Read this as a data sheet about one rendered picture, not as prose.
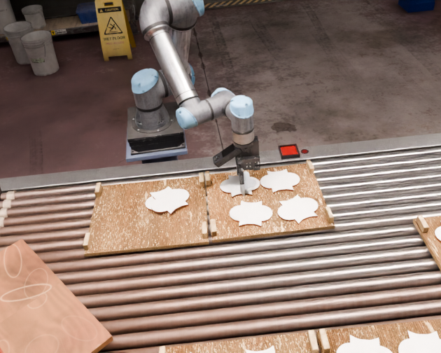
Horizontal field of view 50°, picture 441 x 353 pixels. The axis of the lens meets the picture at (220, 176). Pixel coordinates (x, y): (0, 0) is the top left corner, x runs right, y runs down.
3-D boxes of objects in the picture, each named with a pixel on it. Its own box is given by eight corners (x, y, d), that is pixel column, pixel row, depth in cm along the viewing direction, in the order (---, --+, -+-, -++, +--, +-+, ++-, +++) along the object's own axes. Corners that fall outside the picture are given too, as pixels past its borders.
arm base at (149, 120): (138, 111, 217) (134, 92, 210) (171, 110, 216) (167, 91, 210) (133, 131, 206) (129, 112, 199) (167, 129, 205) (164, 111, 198)
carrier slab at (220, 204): (205, 177, 183) (204, 174, 182) (309, 165, 184) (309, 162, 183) (212, 243, 156) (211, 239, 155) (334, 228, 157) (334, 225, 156)
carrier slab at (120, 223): (99, 188, 183) (98, 185, 182) (204, 178, 183) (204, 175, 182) (85, 257, 155) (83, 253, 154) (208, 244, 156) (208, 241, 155)
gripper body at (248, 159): (260, 171, 167) (259, 143, 160) (236, 174, 167) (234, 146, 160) (257, 159, 173) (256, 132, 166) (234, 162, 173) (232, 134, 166)
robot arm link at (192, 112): (127, -8, 156) (187, 125, 152) (157, -16, 160) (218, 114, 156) (124, 11, 167) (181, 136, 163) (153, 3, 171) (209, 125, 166)
